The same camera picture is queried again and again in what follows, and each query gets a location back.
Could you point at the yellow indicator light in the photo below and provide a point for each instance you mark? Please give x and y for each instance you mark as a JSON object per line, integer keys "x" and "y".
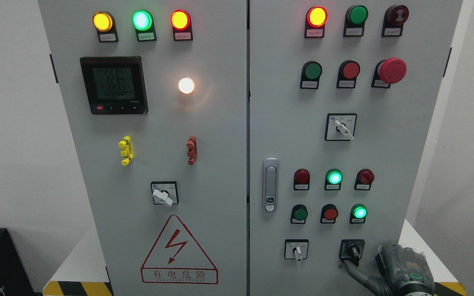
{"x": 105, "y": 27}

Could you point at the lower white selector switch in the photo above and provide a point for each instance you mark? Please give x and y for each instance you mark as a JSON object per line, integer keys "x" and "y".
{"x": 296, "y": 249}

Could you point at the lit red indicator right door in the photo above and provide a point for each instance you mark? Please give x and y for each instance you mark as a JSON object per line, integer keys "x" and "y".
{"x": 315, "y": 20}

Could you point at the green push button second row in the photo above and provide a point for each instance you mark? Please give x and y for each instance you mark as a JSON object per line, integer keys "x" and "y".
{"x": 310, "y": 75}

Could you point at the lit green indicator middle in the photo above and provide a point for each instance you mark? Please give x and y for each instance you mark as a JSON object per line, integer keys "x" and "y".
{"x": 333, "y": 179}

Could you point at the white lit indicator light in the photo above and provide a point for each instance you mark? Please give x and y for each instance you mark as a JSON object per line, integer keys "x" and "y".
{"x": 186, "y": 85}

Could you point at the black rotary knob switch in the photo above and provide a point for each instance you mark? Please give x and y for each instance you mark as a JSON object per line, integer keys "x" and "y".
{"x": 351, "y": 250}

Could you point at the left door white selector switch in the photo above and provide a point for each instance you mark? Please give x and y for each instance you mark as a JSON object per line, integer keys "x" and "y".
{"x": 165, "y": 193}

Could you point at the red electrical hazard warning sticker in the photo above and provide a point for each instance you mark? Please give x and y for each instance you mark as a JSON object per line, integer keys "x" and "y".
{"x": 177, "y": 258}

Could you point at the left grey cabinet door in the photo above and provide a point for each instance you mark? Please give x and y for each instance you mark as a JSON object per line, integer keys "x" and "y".
{"x": 212, "y": 192}

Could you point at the green push button top row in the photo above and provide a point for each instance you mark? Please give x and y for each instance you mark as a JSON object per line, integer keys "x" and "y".
{"x": 355, "y": 18}

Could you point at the small red push button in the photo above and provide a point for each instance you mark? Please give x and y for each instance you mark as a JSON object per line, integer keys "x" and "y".
{"x": 329, "y": 214}

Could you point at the dark red buzzer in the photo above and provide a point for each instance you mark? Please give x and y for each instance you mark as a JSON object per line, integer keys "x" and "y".
{"x": 394, "y": 19}

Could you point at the silver door handle lock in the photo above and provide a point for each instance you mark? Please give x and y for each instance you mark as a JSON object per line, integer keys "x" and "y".
{"x": 270, "y": 184}

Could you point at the red push button second row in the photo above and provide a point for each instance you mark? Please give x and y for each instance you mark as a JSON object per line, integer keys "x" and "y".
{"x": 347, "y": 75}

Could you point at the red terminal connector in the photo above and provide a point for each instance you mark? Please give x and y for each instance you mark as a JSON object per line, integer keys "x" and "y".
{"x": 192, "y": 152}

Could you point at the black digital power meter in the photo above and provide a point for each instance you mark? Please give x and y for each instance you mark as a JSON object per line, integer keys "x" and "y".
{"x": 114, "y": 85}

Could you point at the red emergency stop mushroom button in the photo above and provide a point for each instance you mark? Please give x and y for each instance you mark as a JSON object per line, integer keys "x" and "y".
{"x": 388, "y": 72}

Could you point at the lit green indicator light top-left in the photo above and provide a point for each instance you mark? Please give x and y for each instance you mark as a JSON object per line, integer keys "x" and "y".
{"x": 144, "y": 26}

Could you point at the lit red indicator light left door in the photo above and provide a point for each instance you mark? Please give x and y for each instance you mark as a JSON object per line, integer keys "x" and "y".
{"x": 181, "y": 25}

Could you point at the right grey cabinet door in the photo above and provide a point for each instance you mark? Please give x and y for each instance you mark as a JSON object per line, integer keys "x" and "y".
{"x": 288, "y": 123}

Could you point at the dark red indicator right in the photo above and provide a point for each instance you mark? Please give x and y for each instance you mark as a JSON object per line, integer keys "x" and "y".
{"x": 364, "y": 180}

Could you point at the grey cabinet door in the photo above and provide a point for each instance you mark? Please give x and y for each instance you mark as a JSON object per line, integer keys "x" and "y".
{"x": 212, "y": 192}
{"x": 288, "y": 123}

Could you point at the dark red indicator left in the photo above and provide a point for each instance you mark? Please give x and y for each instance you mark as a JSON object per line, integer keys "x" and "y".
{"x": 301, "y": 180}

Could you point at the lit green button lower right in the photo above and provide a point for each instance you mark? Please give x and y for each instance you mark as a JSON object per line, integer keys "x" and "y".
{"x": 358, "y": 214}

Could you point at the small green push button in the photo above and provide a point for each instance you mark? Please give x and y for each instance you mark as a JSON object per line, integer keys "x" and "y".
{"x": 299, "y": 214}

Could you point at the upper right white selector switch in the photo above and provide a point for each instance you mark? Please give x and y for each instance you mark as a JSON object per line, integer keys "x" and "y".
{"x": 340, "y": 126}

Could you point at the dark red indicator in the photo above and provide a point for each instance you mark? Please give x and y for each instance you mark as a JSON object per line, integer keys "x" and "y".
{"x": 364, "y": 180}
{"x": 301, "y": 180}

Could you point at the yellow terminal connector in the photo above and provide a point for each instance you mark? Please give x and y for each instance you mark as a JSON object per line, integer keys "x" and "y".
{"x": 126, "y": 150}

